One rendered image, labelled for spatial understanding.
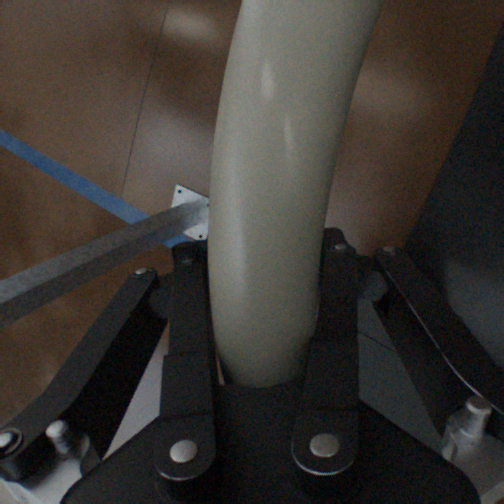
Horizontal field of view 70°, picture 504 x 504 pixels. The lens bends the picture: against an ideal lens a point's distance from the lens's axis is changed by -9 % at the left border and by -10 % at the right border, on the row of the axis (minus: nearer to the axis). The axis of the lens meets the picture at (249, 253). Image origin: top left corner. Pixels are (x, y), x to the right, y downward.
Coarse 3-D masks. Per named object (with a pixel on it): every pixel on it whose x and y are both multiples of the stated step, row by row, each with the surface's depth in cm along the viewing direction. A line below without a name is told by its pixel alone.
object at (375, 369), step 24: (360, 312) 120; (360, 336) 109; (384, 336) 113; (360, 360) 100; (384, 360) 103; (360, 384) 92; (384, 384) 94; (408, 384) 97; (384, 408) 87; (408, 408) 89; (408, 432) 82; (432, 432) 85
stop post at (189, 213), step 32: (192, 192) 165; (160, 224) 144; (192, 224) 166; (64, 256) 110; (96, 256) 115; (128, 256) 131; (0, 288) 90; (32, 288) 94; (64, 288) 106; (0, 320) 88
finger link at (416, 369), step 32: (384, 256) 15; (416, 288) 12; (384, 320) 14; (416, 320) 11; (448, 320) 11; (416, 352) 11; (448, 352) 9; (480, 352) 9; (416, 384) 11; (448, 384) 9; (480, 384) 8; (448, 416) 9
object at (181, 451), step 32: (192, 256) 16; (192, 288) 14; (192, 320) 12; (192, 352) 10; (192, 384) 9; (160, 416) 8; (192, 416) 8; (160, 448) 7; (192, 448) 7; (192, 480) 6
